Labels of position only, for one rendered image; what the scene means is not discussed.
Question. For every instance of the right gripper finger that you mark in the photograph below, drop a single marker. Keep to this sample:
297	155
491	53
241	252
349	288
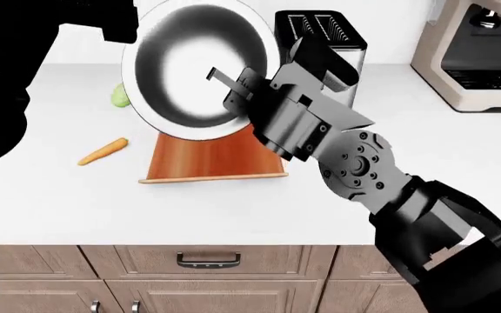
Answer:
237	102
252	81

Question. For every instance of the white steel bowl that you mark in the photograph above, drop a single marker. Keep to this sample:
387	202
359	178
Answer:
181	42

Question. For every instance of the wooden tray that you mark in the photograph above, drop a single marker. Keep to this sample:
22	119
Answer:
209	159

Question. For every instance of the pale green vegetable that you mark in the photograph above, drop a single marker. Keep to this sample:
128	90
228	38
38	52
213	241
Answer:
119	97

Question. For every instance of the black steel toaster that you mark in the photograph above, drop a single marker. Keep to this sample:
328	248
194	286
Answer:
357	60

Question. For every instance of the wide wooden drawer front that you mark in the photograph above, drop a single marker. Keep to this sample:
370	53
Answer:
276	261

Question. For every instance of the orange carrot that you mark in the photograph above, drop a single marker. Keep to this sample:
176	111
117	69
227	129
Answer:
102	152

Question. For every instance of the narrow wooden drawer front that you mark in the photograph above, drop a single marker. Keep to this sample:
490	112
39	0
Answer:
37	261
357	262

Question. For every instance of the wooden cabinet door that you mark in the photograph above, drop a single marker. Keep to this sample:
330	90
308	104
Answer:
37	298
363	298
224	298

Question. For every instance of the beige coffee machine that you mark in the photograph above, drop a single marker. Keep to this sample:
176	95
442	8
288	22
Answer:
476	45

